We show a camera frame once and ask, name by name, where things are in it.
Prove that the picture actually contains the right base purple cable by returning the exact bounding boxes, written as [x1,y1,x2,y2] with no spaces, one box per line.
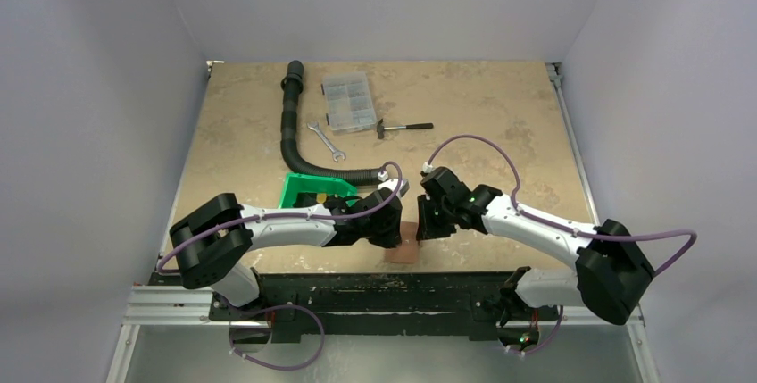
[503,309,566,358]

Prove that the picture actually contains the aluminium frame rail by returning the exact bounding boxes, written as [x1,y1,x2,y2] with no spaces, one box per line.
[107,286,660,382]

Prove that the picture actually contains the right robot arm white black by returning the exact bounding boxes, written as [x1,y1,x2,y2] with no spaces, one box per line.
[418,167,655,325]

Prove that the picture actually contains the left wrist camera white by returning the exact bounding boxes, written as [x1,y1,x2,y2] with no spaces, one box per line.
[377,171,410,198]

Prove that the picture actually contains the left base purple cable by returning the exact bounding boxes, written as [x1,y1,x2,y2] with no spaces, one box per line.
[228,303,326,371]

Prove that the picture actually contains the silver open-end wrench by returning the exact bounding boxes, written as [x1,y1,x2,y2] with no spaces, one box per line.
[307,121,346,162]

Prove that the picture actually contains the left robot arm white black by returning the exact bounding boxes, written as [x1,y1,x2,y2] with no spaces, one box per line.
[157,183,403,320]

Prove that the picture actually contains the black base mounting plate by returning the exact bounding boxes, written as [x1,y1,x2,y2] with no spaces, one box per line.
[208,266,560,345]

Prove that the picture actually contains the small black-handled hammer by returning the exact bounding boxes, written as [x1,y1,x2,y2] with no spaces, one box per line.
[376,119,435,140]

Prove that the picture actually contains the black corrugated hose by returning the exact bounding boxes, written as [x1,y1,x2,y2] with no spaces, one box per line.
[279,60,388,187]

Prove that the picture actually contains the green plastic bin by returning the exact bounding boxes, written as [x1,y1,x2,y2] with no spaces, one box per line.
[279,173,357,208]

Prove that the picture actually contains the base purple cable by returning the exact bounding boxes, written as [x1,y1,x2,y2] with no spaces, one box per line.
[228,303,326,371]
[503,309,566,358]

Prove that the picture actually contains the clear plastic screw organizer box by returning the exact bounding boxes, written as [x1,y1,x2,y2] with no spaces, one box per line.
[321,71,378,134]

